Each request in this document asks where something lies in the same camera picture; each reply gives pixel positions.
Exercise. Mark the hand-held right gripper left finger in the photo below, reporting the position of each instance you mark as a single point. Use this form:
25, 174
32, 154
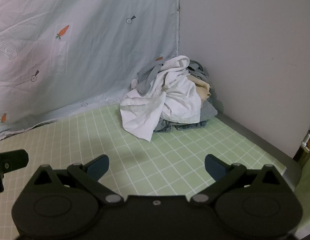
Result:
98, 167

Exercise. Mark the white garment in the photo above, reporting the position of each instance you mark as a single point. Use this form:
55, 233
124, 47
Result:
175, 102

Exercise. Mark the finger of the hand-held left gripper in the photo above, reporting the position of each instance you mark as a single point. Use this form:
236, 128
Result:
15, 160

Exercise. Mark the beige garment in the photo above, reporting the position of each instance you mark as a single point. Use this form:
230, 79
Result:
202, 87

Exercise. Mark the grey bed frame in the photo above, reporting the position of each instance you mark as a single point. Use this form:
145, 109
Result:
270, 150

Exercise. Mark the blue denim jeans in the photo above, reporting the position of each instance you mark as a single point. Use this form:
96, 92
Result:
185, 126

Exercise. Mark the grey-blue crumpled garment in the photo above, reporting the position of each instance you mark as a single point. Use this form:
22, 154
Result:
208, 110

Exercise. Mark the light blue carrot print sheet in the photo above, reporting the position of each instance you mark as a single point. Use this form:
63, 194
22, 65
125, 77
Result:
70, 67

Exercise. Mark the small white bottle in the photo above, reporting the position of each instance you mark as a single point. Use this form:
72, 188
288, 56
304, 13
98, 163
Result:
305, 140

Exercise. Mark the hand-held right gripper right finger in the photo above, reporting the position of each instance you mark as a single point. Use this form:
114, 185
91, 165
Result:
215, 167

